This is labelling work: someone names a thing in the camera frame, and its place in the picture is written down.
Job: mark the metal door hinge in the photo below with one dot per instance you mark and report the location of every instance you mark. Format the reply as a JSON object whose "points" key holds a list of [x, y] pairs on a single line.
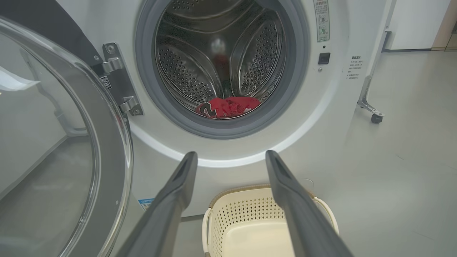
{"points": [[121, 82]]}

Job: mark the black door lock socket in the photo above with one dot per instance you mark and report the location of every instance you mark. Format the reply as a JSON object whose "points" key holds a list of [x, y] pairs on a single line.
{"points": [[324, 58]]}

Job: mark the blue energy label sticker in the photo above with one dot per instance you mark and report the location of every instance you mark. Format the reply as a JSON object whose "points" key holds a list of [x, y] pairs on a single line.
{"points": [[145, 204]]}

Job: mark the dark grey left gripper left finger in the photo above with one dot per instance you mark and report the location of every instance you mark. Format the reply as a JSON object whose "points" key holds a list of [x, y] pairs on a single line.
{"points": [[167, 214]]}

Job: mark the grey warning label sticker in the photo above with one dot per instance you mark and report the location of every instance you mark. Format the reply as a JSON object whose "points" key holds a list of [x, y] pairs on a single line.
{"points": [[321, 21]]}

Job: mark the cream perforated laundry basket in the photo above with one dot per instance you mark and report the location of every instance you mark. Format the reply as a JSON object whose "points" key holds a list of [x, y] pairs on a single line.
{"points": [[250, 232]]}

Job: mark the white partition panel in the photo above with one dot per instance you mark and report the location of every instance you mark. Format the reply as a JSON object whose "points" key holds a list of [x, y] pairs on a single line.
{"points": [[417, 25]]}

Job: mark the stainless steel washing machine drum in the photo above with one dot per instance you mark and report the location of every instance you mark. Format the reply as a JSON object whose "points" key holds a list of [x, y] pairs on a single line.
{"points": [[185, 71]]}

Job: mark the metal bracket leg with caster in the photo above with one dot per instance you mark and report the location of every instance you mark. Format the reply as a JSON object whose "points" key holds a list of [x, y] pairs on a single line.
{"points": [[363, 100]]}

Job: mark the red basketball jersey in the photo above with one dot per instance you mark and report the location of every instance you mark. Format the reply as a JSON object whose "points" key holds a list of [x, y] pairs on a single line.
{"points": [[228, 106]]}

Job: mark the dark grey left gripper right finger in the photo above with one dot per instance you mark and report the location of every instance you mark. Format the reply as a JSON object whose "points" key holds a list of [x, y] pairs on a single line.
{"points": [[300, 214]]}

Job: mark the round black glass washer door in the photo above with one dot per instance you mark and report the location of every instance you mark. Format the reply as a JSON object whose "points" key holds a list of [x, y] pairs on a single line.
{"points": [[110, 142]]}

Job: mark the white front-load washing machine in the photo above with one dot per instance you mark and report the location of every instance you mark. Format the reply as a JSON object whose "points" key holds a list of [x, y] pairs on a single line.
{"points": [[321, 107]]}

